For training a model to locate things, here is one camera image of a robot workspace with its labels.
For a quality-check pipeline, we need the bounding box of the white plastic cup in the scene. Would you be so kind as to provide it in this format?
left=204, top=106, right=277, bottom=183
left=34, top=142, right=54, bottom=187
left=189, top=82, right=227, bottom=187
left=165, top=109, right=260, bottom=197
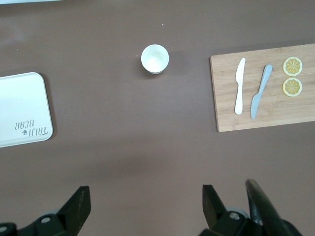
left=140, top=44, right=170, bottom=75

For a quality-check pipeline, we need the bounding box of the grey plastic knife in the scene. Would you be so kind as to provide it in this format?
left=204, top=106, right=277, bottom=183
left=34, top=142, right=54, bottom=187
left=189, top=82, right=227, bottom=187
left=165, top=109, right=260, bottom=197
left=250, top=64, right=273, bottom=120

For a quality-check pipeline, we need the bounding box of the white plastic knife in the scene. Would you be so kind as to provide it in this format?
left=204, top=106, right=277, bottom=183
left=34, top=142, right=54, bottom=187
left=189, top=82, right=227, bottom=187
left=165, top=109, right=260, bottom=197
left=234, top=58, right=247, bottom=116

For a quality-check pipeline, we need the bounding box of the brown table cover mat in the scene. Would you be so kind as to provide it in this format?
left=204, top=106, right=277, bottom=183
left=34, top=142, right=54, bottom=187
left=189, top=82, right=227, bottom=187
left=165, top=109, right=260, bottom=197
left=0, top=0, right=315, bottom=236

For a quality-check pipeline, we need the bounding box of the yellow lemon slice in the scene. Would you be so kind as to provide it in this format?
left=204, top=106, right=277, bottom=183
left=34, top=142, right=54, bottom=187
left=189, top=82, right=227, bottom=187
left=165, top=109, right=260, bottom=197
left=283, top=56, right=303, bottom=77
left=282, top=77, right=303, bottom=98

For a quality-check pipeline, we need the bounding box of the bamboo cutting board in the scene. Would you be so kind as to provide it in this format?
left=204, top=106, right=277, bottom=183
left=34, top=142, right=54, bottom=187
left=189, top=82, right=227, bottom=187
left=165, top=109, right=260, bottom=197
left=209, top=43, right=315, bottom=133

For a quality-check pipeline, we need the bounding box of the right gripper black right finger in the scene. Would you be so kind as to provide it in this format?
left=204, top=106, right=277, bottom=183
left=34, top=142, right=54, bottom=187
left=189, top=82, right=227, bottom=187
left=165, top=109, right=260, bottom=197
left=198, top=184, right=256, bottom=236

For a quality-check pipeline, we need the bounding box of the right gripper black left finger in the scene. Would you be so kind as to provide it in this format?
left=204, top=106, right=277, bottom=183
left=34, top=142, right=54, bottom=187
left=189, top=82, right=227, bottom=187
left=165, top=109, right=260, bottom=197
left=17, top=186, right=92, bottom=236

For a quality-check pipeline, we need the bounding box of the cream bear print tray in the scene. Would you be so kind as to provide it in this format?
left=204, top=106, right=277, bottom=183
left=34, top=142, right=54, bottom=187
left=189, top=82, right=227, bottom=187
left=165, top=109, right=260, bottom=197
left=0, top=71, right=54, bottom=148

